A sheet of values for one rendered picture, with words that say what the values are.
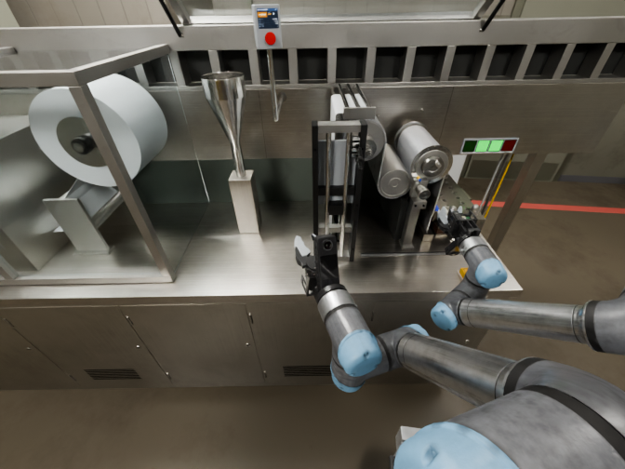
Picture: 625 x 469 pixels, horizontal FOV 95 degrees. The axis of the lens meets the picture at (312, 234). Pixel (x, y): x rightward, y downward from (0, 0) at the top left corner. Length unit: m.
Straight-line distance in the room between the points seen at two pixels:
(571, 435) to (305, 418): 1.56
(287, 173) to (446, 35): 0.84
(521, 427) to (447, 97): 1.28
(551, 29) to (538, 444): 1.44
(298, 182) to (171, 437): 1.45
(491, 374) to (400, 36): 1.16
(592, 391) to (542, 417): 0.06
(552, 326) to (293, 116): 1.11
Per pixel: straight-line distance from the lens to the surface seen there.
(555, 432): 0.31
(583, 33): 1.65
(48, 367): 2.00
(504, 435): 0.30
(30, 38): 1.65
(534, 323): 0.80
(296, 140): 1.38
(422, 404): 1.91
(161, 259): 1.13
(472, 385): 0.48
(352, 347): 0.54
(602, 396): 0.36
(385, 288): 1.09
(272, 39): 0.96
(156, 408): 2.02
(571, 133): 1.81
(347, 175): 0.95
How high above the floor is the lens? 1.71
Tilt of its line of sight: 39 degrees down
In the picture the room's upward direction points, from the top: 1 degrees counter-clockwise
